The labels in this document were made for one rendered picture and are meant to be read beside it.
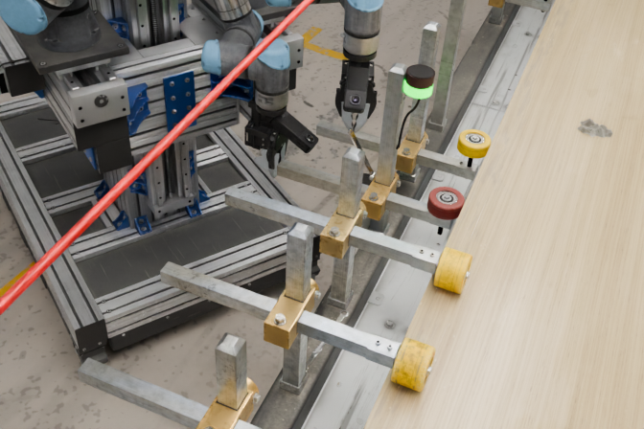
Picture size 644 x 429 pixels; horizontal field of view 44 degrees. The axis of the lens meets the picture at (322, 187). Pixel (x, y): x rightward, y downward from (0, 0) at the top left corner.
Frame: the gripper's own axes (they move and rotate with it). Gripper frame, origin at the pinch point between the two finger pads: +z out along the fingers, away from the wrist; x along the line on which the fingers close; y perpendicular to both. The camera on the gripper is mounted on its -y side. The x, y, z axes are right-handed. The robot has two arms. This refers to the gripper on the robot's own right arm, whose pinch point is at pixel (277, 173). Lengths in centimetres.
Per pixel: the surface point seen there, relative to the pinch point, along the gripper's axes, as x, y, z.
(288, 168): 1.0, -3.4, -3.7
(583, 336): 27, -76, -9
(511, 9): -141, -29, 12
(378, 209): 5.0, -27.6, -3.6
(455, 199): -0.3, -43.6, -8.8
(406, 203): 0.7, -33.0, -4.2
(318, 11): -231, 83, 84
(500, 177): -13, -51, -8
